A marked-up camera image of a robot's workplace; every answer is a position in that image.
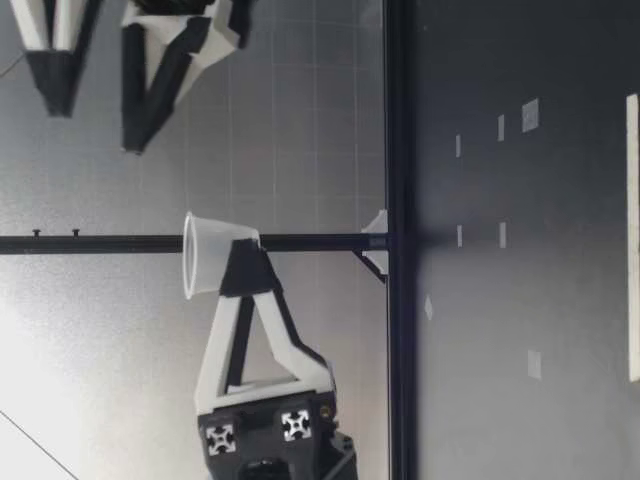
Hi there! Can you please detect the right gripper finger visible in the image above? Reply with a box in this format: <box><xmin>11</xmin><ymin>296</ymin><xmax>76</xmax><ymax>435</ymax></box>
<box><xmin>9</xmin><ymin>0</ymin><xmax>105</xmax><ymax>120</ymax></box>
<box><xmin>121</xmin><ymin>9</ymin><xmax>237</xmax><ymax>155</ymax></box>

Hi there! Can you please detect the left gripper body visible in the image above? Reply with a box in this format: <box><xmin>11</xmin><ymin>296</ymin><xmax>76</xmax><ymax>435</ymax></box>
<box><xmin>197</xmin><ymin>387</ymin><xmax>359</xmax><ymax>480</ymax></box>

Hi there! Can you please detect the small clear plastic cup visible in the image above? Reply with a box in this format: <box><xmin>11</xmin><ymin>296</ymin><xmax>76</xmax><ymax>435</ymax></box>
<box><xmin>182</xmin><ymin>210</ymin><xmax>264</xmax><ymax>301</ymax></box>

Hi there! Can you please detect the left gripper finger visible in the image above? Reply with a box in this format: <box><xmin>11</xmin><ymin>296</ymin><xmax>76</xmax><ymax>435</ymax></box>
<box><xmin>196</xmin><ymin>238</ymin><xmax>336</xmax><ymax>415</ymax></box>

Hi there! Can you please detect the white frame corner bracket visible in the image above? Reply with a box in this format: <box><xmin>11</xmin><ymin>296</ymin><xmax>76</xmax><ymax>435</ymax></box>
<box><xmin>360</xmin><ymin>249</ymin><xmax>389</xmax><ymax>282</ymax></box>
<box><xmin>360</xmin><ymin>208</ymin><xmax>389</xmax><ymax>236</ymax></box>

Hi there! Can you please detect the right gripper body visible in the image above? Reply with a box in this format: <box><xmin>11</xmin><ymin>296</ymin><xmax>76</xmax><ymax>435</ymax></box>
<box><xmin>130</xmin><ymin>0</ymin><xmax>254</xmax><ymax>51</ymax></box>

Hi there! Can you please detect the black frame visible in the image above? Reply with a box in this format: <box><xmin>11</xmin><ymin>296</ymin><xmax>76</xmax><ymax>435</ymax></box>
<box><xmin>0</xmin><ymin>0</ymin><xmax>417</xmax><ymax>480</ymax></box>

